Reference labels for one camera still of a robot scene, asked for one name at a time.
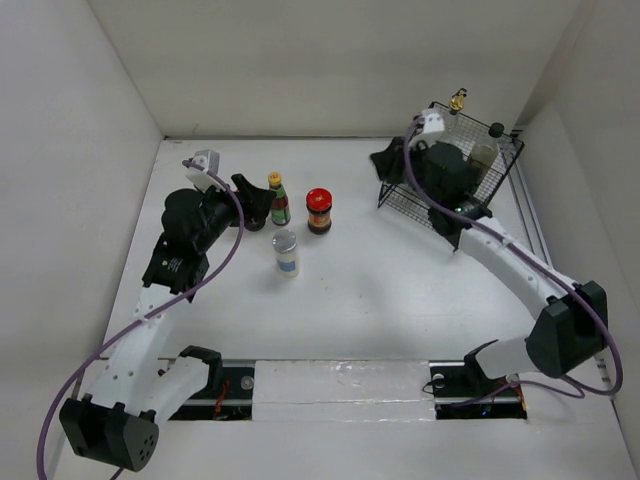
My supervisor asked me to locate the small brown jar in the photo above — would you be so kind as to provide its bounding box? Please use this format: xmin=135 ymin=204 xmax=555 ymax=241
xmin=244 ymin=218 xmax=266 ymax=232

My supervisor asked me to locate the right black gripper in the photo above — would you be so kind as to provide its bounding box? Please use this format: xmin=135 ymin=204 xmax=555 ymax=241
xmin=368 ymin=134 xmax=439 ymax=208

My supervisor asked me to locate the dark soy sauce bottle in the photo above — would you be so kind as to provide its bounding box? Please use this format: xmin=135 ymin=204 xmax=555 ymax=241
xmin=468 ymin=122 xmax=504 ymax=170

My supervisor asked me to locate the red lid sauce jar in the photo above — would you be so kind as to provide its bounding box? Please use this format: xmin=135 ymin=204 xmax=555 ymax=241
xmin=306 ymin=187 xmax=333 ymax=235

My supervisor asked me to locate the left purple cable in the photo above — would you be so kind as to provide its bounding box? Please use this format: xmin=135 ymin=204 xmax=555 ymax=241
xmin=34 ymin=159 xmax=246 ymax=480

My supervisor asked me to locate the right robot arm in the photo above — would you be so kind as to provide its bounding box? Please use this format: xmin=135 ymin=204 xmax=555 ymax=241
xmin=370 ymin=137 xmax=611 ymax=408

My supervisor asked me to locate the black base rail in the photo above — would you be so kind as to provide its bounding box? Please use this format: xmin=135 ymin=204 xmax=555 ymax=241
xmin=173 ymin=360 xmax=528 ymax=423

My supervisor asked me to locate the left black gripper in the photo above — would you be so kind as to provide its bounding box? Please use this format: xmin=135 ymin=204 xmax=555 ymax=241
xmin=194 ymin=174 xmax=274 ymax=252

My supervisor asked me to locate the green label sauce bottle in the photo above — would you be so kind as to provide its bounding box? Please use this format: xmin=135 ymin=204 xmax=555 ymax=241
xmin=268 ymin=172 xmax=291 ymax=226

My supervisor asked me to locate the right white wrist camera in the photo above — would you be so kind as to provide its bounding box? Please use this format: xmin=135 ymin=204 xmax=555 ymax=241
xmin=408 ymin=108 xmax=445 ymax=148

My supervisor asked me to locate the white shaker jar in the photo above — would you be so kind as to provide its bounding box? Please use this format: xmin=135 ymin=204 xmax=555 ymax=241
xmin=272 ymin=229 xmax=300 ymax=278

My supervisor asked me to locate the black wire rack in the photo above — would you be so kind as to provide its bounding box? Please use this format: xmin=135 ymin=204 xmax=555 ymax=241
xmin=378 ymin=101 xmax=524 ymax=241

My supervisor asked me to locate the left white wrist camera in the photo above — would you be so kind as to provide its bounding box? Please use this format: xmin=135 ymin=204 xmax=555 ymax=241
xmin=183 ymin=149 xmax=220 ymax=192

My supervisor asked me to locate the clear glass oil bottle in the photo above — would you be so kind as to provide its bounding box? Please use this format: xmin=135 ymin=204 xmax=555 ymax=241
xmin=440 ymin=88 xmax=467 ymax=143

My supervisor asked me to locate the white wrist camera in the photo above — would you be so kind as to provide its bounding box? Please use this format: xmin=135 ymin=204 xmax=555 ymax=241
xmin=183 ymin=149 xmax=220 ymax=192
xmin=408 ymin=108 xmax=445 ymax=148

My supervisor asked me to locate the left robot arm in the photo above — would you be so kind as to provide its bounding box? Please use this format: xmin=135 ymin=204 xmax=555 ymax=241
xmin=59 ymin=173 xmax=276 ymax=472

